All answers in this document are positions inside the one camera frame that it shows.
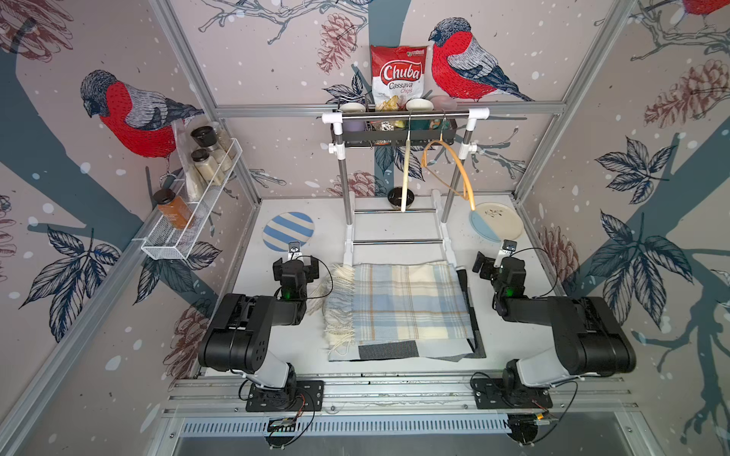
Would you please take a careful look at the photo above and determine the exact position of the blue cream plaid scarf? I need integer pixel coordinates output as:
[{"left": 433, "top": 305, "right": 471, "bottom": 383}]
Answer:
[{"left": 310, "top": 261, "right": 477, "bottom": 362}]

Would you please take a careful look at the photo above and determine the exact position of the orange wooden hanger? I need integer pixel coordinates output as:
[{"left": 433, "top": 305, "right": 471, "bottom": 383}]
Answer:
[{"left": 421, "top": 116, "right": 477, "bottom": 212}]

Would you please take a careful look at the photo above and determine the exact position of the black grey checkered scarf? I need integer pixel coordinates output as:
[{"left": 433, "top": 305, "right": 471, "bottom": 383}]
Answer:
[{"left": 352, "top": 261, "right": 486, "bottom": 362}]

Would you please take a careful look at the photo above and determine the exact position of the cream wooden hanger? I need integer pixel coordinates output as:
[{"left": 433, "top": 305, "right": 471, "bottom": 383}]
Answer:
[{"left": 400, "top": 117, "right": 412, "bottom": 213}]

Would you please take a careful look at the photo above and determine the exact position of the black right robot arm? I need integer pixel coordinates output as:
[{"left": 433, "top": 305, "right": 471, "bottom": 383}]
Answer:
[{"left": 473, "top": 253, "right": 637, "bottom": 393}]

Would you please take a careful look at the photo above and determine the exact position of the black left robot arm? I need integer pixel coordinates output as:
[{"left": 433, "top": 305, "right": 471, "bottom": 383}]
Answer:
[{"left": 198, "top": 256, "right": 319, "bottom": 407}]

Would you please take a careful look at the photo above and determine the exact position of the blue striped round plate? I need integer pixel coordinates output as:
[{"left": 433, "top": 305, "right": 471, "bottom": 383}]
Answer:
[{"left": 262, "top": 212, "right": 316, "bottom": 252}]

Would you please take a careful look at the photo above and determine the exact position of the cream and blue plate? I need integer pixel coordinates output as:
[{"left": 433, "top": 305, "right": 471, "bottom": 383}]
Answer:
[{"left": 470, "top": 203, "right": 524, "bottom": 242}]

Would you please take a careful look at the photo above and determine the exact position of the white steel clothes rack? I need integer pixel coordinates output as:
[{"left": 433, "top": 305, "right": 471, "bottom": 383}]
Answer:
[{"left": 321, "top": 106, "right": 492, "bottom": 269}]

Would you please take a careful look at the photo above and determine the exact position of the small black bowl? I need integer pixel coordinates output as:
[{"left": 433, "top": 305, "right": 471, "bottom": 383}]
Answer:
[{"left": 387, "top": 187, "right": 414, "bottom": 210}]

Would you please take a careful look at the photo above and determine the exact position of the clear plastic bag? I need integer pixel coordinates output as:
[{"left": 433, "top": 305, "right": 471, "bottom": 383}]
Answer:
[{"left": 173, "top": 120, "right": 233, "bottom": 203}]

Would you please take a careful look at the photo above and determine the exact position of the orange spice jar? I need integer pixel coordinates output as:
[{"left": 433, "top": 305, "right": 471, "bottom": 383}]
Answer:
[{"left": 152, "top": 188, "right": 193, "bottom": 230}]

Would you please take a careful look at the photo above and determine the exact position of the black lid spice jar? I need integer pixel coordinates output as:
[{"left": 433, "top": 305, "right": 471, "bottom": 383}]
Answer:
[
  {"left": 191, "top": 148, "right": 224, "bottom": 186},
  {"left": 190, "top": 125, "right": 233, "bottom": 172}
]

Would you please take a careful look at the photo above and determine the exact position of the red Chuba chips bag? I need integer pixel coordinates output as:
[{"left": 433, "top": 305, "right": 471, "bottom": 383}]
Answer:
[{"left": 370, "top": 46, "right": 428, "bottom": 111}]

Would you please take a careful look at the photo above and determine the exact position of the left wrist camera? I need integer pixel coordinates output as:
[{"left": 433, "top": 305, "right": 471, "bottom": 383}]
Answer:
[{"left": 287, "top": 241, "right": 302, "bottom": 261}]

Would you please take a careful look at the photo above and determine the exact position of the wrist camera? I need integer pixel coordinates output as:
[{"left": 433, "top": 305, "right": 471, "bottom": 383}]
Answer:
[
  {"left": 287, "top": 241, "right": 302, "bottom": 261},
  {"left": 494, "top": 239, "right": 517, "bottom": 267}
]

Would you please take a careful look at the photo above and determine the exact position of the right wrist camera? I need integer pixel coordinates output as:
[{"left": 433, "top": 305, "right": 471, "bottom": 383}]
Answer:
[{"left": 494, "top": 239, "right": 517, "bottom": 267}]

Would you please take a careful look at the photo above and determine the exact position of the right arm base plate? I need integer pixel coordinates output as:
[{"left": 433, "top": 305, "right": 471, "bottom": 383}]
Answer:
[{"left": 469, "top": 372, "right": 553, "bottom": 410}]

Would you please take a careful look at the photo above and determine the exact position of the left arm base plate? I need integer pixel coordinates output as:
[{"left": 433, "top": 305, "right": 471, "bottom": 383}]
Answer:
[{"left": 240, "top": 380, "right": 325, "bottom": 412}]

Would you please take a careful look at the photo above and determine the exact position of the white wire spice rack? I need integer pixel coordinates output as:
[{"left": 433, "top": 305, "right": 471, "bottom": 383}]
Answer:
[{"left": 141, "top": 136, "right": 243, "bottom": 261}]

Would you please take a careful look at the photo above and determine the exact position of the black wall shelf basket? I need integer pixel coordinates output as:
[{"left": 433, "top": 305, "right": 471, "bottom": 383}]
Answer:
[{"left": 321, "top": 111, "right": 468, "bottom": 147}]

